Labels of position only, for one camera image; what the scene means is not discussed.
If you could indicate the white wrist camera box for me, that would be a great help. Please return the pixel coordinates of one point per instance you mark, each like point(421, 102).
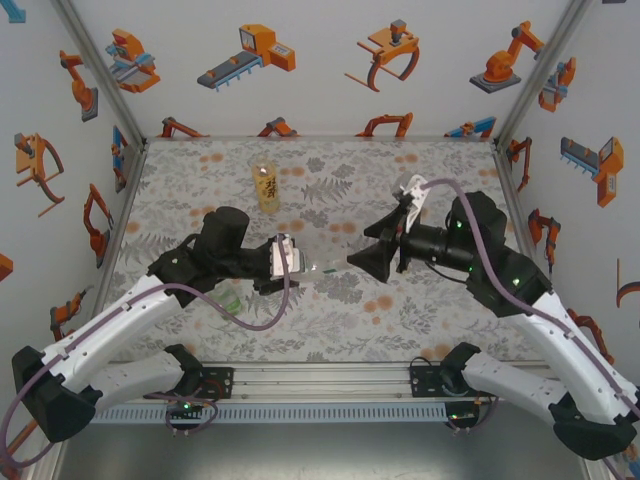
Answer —
point(414, 197)
point(285, 260)

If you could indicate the clear bottle white green label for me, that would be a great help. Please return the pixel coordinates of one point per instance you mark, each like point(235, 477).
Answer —
point(325, 267)

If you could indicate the small circuit board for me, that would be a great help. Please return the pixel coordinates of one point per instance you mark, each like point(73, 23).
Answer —
point(185, 406)
point(462, 415)

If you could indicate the green label plastic bottle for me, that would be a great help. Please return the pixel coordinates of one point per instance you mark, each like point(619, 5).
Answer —
point(231, 301)

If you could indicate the orange blue machine sticker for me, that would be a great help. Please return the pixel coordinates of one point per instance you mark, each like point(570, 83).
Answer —
point(555, 92)
point(131, 60)

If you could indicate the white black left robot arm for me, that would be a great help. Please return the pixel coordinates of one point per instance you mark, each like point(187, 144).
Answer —
point(110, 325)

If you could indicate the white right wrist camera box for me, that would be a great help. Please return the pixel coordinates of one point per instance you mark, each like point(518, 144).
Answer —
point(414, 197)

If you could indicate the blue orange gantry sticker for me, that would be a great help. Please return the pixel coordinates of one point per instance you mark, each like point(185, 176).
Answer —
point(119, 160)
point(12, 15)
point(480, 124)

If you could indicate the aluminium front rail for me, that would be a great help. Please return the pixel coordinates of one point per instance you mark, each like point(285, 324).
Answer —
point(320, 382)

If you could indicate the orange claw gripper sticker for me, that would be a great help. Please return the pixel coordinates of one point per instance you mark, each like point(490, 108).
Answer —
point(392, 45)
point(35, 160)

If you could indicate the aluminium table side rail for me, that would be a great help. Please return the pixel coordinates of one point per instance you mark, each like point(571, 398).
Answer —
point(520, 210)
point(121, 210)

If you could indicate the aluminium frame post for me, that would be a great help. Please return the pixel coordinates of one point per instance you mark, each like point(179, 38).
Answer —
point(542, 70)
point(100, 70)

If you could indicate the aluminium table back rail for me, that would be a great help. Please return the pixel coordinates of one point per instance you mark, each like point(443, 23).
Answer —
point(325, 138)

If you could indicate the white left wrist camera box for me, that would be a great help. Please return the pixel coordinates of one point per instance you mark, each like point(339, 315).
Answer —
point(285, 260)

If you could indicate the yellow label plastic bottle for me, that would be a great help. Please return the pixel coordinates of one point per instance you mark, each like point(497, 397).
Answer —
point(266, 190)

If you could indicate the aluminium frame leg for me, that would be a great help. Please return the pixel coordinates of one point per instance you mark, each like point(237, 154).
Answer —
point(42, 462)

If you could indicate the orange conveyor belt sticker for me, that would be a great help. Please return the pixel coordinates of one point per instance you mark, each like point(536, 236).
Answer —
point(260, 47)
point(607, 170)

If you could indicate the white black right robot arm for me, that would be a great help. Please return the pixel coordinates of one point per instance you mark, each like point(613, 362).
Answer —
point(565, 345)

